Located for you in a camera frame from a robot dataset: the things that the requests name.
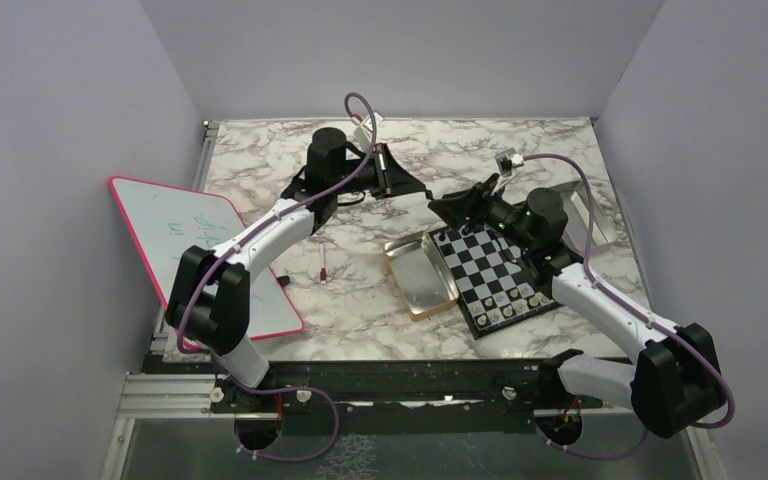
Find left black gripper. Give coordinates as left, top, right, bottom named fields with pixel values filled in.
left=332, top=142, right=427, bottom=201

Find red framed whiteboard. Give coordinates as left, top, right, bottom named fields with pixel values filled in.
left=108, top=176, right=306, bottom=347

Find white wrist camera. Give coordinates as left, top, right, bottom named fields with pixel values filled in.
left=353, top=115, right=377, bottom=152
left=494, top=149, right=524, bottom=178

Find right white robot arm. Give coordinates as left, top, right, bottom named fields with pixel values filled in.
left=428, top=175, right=734, bottom=438

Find white box of black pieces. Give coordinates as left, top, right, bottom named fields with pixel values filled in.
left=552, top=180, right=618, bottom=255

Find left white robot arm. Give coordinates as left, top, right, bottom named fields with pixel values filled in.
left=165, top=127, right=432, bottom=411

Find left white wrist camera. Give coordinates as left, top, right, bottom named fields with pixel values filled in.
left=353, top=115, right=377, bottom=152

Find black white chessboard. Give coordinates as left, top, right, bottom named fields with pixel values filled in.
left=430, top=227, right=560, bottom=339

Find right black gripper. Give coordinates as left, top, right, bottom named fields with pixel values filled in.
left=429, top=173, right=537, bottom=252

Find small black clip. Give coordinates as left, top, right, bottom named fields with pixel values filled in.
left=276, top=275, right=291, bottom=288

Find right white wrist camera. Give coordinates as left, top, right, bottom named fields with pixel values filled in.
left=494, top=149, right=524, bottom=178

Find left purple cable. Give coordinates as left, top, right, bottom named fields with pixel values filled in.
left=176, top=92, right=380, bottom=465

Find gold metal tin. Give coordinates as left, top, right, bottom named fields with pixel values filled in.
left=383, top=232, right=459, bottom=322

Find small red white marker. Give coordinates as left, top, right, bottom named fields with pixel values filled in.
left=319, top=243, right=328, bottom=284

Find black table front rail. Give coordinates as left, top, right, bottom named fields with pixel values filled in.
left=145, top=357, right=624, bottom=439

